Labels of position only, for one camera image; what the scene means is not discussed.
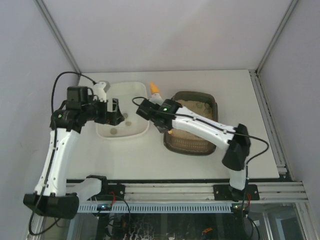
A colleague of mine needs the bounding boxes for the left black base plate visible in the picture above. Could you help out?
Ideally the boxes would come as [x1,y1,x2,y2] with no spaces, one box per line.
[97,183,126,201]

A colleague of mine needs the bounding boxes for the right side aluminium rail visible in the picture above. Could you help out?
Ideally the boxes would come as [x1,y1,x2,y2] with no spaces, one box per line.
[248,70,292,182]

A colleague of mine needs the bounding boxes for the dark brown litter box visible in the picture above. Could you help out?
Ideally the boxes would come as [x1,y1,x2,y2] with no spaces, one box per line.
[163,91,219,156]

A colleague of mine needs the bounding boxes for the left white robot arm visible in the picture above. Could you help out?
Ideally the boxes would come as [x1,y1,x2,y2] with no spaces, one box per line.
[23,81,124,220]

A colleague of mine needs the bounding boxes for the left aluminium frame post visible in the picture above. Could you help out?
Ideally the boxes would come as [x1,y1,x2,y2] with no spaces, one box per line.
[33,0,81,73]

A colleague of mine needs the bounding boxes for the yellow litter scoop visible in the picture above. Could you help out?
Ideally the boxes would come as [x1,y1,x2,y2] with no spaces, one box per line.
[149,82,172,135]

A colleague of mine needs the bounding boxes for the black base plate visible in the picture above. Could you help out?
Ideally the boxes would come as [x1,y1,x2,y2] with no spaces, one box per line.
[97,183,126,201]
[213,184,260,202]

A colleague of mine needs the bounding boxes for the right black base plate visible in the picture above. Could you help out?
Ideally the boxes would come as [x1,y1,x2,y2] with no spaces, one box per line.
[213,184,260,202]

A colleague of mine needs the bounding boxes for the aluminium mounting rail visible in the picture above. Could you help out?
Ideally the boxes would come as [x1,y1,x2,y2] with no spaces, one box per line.
[120,182,308,203]

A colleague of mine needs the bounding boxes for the white plastic tub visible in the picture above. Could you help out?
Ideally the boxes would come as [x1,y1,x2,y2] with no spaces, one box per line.
[95,81,150,140]

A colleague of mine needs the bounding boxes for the right aluminium frame post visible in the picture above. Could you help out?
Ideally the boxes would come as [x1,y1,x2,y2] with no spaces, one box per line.
[255,0,300,75]

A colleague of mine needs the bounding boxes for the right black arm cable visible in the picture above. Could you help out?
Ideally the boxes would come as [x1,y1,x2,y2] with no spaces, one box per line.
[131,96,270,201]

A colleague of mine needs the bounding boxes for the aluminium frame post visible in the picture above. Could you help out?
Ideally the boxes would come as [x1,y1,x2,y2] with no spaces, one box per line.
[33,0,81,73]
[255,0,300,75]

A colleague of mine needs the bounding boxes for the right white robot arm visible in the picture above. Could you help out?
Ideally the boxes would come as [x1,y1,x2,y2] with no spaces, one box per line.
[135,98,251,192]

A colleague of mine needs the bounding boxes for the grey slotted cable duct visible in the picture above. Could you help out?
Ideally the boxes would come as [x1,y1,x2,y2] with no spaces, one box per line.
[77,202,232,214]

